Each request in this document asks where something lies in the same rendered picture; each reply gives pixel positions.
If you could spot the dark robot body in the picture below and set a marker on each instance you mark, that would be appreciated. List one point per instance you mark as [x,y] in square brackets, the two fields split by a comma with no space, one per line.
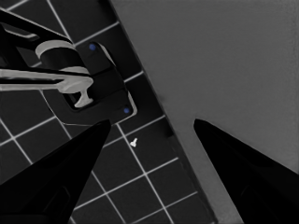
[106,81]

